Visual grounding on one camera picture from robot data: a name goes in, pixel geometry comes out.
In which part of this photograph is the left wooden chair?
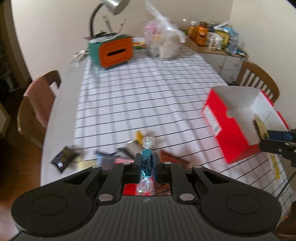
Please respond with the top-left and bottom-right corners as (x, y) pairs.
(17, 70), (61, 149)

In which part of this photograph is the grey silver snack packet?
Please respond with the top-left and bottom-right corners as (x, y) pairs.
(116, 140), (137, 160)

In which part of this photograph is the right wooden chair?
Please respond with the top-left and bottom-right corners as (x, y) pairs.
(235, 60), (280, 104)

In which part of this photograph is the teal candy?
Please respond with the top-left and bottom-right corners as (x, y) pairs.
(137, 137), (155, 193)

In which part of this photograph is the white side cabinet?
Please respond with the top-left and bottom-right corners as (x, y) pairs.
(184, 39), (248, 83)

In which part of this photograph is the cream snack packet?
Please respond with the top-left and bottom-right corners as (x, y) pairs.
(74, 156), (97, 171)

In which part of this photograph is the wooden chair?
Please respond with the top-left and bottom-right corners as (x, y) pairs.
(17, 70), (61, 149)
(235, 60), (280, 104)

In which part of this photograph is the red cardboard box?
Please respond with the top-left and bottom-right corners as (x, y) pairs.
(202, 86), (288, 164)

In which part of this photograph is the silver desk lamp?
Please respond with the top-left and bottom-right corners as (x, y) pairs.
(89, 0), (131, 38)

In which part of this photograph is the orange teal tissue box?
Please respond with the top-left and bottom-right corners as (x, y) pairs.
(88, 33), (133, 69)

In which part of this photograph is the clear plastic bag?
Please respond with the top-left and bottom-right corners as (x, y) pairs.
(143, 1), (187, 60)

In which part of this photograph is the red chip bag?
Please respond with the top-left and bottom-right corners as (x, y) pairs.
(121, 161), (171, 196)

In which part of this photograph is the dark brown snack bag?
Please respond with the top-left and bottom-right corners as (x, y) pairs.
(160, 150), (189, 169)

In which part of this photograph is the clear water bottle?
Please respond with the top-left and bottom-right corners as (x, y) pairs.
(228, 32), (239, 55)

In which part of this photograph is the yellow black snack packet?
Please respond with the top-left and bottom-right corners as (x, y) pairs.
(253, 114), (269, 140)

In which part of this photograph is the checkered white tablecloth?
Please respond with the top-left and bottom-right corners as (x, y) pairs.
(74, 47), (295, 210)

